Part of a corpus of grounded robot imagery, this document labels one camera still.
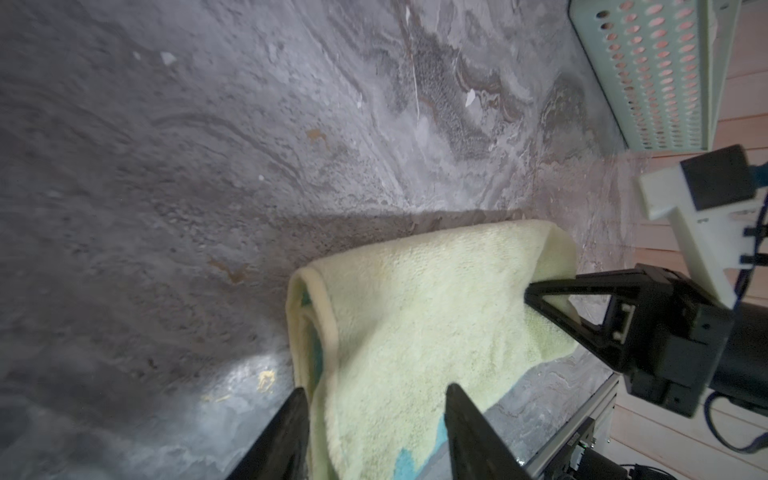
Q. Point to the mint green empty basket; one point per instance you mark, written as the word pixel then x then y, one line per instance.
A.
pixel 662 66

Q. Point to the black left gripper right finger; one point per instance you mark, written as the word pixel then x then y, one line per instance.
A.
pixel 476 450

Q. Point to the pale yellow teal towel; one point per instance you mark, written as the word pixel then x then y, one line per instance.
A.
pixel 379 332

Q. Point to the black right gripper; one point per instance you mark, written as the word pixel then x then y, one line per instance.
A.
pixel 664 333

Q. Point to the aluminium front rail frame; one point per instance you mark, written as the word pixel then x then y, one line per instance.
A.
pixel 588 429

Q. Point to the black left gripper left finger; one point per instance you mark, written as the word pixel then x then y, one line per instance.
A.
pixel 280 451

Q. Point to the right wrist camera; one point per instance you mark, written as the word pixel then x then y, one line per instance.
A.
pixel 711 202

